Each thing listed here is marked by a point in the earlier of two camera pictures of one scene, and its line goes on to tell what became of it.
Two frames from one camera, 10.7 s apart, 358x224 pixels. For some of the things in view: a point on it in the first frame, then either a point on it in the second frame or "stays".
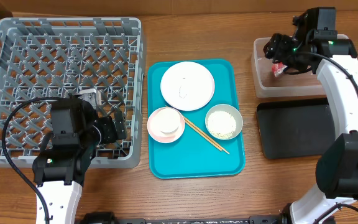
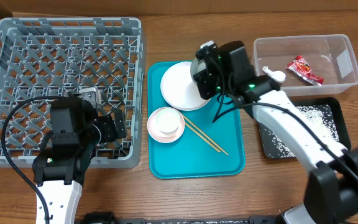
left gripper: (112, 134) stays
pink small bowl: (166, 124) stays
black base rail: (109, 218) stays
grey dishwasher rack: (30, 59) stays
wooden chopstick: (207, 135) stays
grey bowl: (224, 121) to (196, 68)
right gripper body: (272, 47) to (202, 82)
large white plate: (188, 86) stays
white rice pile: (221, 124) to (322, 116)
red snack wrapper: (278, 68) to (301, 66)
